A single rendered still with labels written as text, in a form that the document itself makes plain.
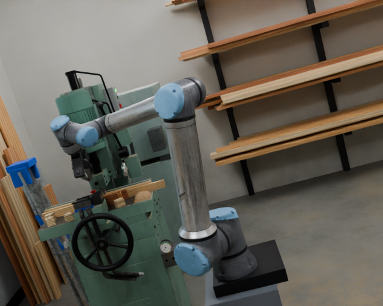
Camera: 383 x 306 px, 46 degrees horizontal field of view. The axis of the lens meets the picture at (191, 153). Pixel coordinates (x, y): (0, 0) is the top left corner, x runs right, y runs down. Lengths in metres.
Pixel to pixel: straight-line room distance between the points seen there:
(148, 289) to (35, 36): 3.16
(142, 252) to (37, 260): 1.59
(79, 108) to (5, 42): 2.79
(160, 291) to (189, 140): 1.09
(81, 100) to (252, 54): 2.60
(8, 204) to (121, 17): 2.11
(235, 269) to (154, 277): 0.64
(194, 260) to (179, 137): 0.47
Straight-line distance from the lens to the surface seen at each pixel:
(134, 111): 1.91
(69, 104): 2.34
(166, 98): 1.57
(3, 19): 5.05
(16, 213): 3.75
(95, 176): 2.42
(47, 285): 3.91
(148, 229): 2.35
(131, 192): 2.45
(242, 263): 1.94
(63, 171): 5.01
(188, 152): 1.62
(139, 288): 2.48
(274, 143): 4.33
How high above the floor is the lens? 1.50
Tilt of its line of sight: 11 degrees down
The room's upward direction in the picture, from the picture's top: 16 degrees counter-clockwise
